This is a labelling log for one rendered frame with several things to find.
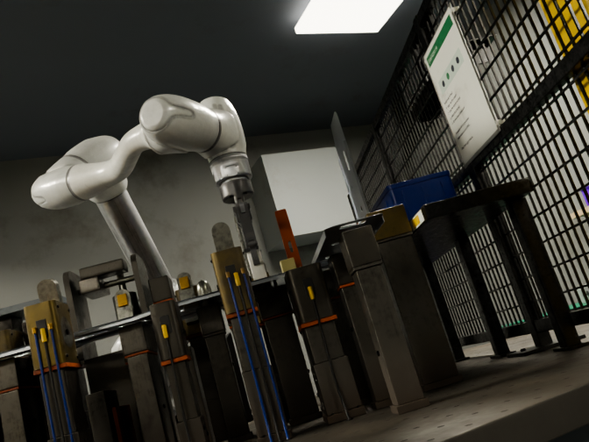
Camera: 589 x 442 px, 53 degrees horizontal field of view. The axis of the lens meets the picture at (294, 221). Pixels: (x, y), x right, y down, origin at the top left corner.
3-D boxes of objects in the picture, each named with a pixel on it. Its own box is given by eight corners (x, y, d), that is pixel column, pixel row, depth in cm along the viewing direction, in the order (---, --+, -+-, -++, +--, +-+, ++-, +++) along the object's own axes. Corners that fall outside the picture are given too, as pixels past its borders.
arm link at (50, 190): (55, 171, 156) (85, 148, 167) (10, 186, 165) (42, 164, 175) (82, 212, 162) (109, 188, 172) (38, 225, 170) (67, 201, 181)
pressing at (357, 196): (379, 248, 129) (332, 109, 137) (369, 259, 140) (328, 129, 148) (381, 248, 129) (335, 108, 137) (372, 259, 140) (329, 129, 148)
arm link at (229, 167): (208, 158, 135) (214, 182, 134) (246, 148, 136) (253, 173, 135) (210, 172, 144) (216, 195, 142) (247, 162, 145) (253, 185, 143)
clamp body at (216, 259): (257, 452, 97) (206, 251, 106) (258, 445, 109) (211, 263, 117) (295, 440, 98) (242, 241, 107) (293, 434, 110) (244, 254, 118)
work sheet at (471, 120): (500, 131, 122) (449, 3, 129) (464, 168, 144) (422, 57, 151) (508, 128, 122) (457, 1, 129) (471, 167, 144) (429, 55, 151)
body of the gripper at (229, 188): (220, 192, 142) (230, 229, 140) (217, 181, 134) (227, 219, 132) (250, 184, 143) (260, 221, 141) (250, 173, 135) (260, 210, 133)
